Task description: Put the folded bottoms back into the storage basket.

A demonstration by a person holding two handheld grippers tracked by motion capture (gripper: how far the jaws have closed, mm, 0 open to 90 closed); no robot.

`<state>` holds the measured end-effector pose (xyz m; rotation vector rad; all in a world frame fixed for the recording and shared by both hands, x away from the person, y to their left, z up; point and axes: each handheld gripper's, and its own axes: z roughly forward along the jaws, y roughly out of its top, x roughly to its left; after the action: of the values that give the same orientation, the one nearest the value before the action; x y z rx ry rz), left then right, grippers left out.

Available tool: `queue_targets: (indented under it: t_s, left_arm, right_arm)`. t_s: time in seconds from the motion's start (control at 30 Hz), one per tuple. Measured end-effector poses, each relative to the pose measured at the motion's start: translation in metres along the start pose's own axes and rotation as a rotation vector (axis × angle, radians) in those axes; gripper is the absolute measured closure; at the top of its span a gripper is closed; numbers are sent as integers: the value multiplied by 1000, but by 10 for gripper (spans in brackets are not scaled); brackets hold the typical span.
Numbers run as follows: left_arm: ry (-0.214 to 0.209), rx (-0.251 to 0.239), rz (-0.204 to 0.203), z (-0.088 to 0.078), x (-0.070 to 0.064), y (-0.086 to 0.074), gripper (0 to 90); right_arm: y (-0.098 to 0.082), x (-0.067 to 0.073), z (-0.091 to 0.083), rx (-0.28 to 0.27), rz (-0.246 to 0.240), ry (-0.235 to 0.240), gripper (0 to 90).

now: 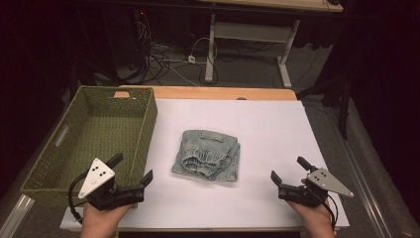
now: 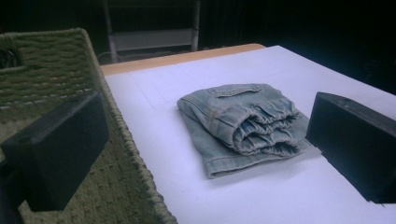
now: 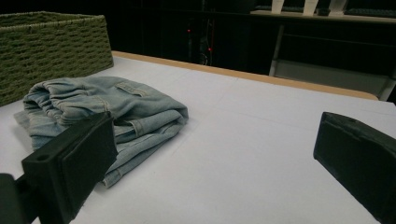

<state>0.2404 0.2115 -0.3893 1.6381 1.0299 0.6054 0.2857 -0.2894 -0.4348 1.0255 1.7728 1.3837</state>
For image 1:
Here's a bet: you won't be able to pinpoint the green woven basket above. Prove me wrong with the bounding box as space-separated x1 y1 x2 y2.
20 85 158 208

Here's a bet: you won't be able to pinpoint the aluminium rail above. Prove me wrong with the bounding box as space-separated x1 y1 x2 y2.
325 105 394 238
0 193 36 238

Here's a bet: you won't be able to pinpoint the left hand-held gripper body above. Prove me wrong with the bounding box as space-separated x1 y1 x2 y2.
77 158 146 211

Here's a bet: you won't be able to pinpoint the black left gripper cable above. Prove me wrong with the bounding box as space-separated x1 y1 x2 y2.
67 172 92 223

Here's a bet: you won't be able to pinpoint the person's left hand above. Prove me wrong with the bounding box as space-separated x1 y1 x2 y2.
79 179 133 238

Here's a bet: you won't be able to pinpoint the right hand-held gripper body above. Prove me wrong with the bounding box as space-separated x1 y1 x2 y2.
277 168 355 208

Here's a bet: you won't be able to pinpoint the white table mat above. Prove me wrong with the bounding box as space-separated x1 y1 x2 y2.
59 98 351 230

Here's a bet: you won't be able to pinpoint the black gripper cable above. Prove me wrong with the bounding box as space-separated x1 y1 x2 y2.
67 172 92 223
316 191 340 232

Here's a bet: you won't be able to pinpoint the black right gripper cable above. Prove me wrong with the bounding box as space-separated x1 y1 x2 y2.
316 191 340 232

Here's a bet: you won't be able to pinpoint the white power adapter with cable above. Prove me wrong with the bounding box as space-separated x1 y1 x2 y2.
162 37 219 87

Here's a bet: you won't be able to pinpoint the tangle of black cables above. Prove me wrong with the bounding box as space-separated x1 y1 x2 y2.
115 9 206 85

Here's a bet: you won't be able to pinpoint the white metal desk frame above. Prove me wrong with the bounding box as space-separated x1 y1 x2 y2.
204 13 301 89

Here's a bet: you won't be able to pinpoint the person's right hand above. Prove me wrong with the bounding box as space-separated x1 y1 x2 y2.
286 178 336 238

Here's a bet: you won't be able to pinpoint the light blue denim shorts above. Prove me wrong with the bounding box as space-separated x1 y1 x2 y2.
170 129 242 182

